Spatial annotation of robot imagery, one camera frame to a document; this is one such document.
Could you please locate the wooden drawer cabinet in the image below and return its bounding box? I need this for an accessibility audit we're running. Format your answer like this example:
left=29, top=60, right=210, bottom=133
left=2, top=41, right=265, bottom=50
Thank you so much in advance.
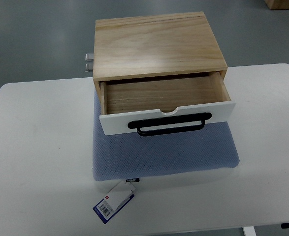
left=93, top=11, right=228, bottom=96

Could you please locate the black drawer handle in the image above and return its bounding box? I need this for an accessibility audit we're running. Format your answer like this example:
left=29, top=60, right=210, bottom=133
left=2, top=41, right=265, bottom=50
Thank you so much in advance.
left=128, top=112, right=212, bottom=137

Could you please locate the grey metal clamp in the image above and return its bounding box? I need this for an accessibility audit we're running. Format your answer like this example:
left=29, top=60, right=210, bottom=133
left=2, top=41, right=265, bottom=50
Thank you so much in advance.
left=85, top=53, right=94, bottom=72

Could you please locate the white table leg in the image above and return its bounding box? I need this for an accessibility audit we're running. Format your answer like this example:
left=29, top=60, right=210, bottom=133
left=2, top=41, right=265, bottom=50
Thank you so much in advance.
left=242, top=226, right=257, bottom=236

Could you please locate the cardboard box corner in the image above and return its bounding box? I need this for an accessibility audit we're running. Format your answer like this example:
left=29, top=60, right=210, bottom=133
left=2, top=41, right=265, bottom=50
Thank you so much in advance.
left=264, top=0, right=289, bottom=10

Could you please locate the blue mesh cushion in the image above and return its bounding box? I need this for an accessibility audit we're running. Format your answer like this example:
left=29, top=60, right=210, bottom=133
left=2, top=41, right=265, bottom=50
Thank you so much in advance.
left=92, top=95, right=240, bottom=181

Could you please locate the white top drawer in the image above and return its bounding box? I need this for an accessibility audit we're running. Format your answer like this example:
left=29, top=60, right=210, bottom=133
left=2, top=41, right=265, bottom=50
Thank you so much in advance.
left=98, top=71, right=235, bottom=135

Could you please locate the white blue product tag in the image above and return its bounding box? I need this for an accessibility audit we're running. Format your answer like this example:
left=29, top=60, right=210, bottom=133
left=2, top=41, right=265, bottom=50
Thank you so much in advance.
left=93, top=181, right=136, bottom=224

